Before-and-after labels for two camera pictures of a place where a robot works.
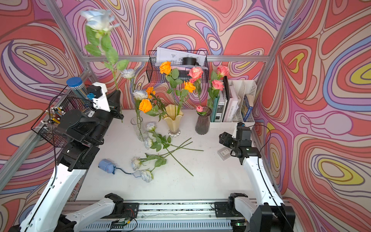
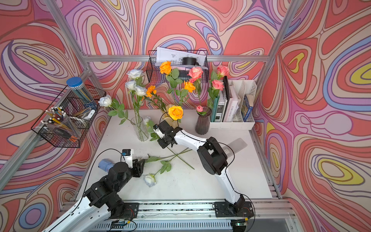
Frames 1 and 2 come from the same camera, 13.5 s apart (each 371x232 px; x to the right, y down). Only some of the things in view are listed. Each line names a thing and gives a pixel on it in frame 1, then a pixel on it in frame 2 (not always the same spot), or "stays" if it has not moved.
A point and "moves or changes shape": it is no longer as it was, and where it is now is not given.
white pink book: [232, 106] stays
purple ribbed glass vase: [203, 122] stays
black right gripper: [225, 138] -> [163, 144]
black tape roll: [190, 61] stays
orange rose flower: [172, 74] stays
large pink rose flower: [194, 73] stays
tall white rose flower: [129, 74] moves or changes shape
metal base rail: [173, 215] stays
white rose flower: [136, 162] -> [149, 179]
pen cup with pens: [54, 114] stays
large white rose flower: [98, 23] moves or changes shape
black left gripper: [113, 107] -> [137, 168]
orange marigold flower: [150, 91] stays
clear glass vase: [141, 131] stays
